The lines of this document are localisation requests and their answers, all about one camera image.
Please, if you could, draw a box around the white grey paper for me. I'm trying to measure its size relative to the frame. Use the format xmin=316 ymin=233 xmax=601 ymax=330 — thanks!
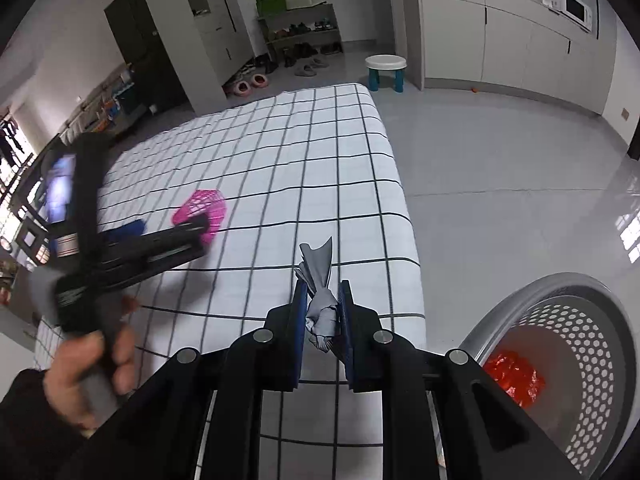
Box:
xmin=295 ymin=237 xmax=340 ymax=353

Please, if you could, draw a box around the pink foam fruit net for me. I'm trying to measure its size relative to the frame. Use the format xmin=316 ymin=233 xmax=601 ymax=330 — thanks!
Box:
xmin=171 ymin=188 xmax=227 ymax=245

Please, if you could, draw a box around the red plastic bag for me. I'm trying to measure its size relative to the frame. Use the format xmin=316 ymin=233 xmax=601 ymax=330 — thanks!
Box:
xmin=483 ymin=350 xmax=546 ymax=408

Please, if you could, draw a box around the left hand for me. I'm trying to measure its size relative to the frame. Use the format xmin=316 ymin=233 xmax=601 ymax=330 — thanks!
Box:
xmin=43 ymin=322 xmax=136 ymax=431

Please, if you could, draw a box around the beige sofa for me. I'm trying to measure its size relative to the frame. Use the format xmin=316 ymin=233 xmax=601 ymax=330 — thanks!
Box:
xmin=58 ymin=64 xmax=134 ymax=139

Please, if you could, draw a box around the white black grid tablecloth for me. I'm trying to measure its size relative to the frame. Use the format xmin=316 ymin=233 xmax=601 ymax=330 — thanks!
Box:
xmin=31 ymin=81 xmax=429 ymax=480

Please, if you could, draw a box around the pink slippers pair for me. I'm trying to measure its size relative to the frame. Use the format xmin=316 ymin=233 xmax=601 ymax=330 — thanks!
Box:
xmin=232 ymin=73 xmax=269 ymax=98

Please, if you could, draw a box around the dark wardrobe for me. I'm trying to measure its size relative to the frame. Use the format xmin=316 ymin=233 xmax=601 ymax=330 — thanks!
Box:
xmin=104 ymin=0 xmax=188 ymax=110

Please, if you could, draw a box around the grey perforated laundry basket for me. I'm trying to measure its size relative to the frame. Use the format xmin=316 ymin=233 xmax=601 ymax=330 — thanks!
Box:
xmin=460 ymin=272 xmax=637 ymax=479

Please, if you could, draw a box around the grey slippers pair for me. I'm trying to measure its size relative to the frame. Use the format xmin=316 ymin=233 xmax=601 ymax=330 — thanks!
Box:
xmin=294 ymin=58 xmax=329 ymax=78

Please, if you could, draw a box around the tall grey cupboard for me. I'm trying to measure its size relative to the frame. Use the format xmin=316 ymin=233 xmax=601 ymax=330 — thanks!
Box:
xmin=145 ymin=0 xmax=254 ymax=115

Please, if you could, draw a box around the white round plastic stool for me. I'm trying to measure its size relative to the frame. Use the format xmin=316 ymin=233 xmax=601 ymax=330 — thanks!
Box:
xmin=364 ymin=54 xmax=407 ymax=93

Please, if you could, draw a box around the green handbag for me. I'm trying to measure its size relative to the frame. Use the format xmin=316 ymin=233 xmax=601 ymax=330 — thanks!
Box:
xmin=256 ymin=0 xmax=288 ymax=18

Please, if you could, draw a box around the grey shoe rack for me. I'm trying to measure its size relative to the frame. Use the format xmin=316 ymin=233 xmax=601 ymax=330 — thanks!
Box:
xmin=257 ymin=2 xmax=344 ymax=66

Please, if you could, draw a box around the long grey cabinet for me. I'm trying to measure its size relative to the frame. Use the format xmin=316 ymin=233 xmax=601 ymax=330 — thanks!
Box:
xmin=402 ymin=0 xmax=617 ymax=114

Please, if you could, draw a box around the white microwave oven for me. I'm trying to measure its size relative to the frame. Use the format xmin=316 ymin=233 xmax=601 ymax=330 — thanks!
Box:
xmin=561 ymin=0 xmax=593 ymax=32

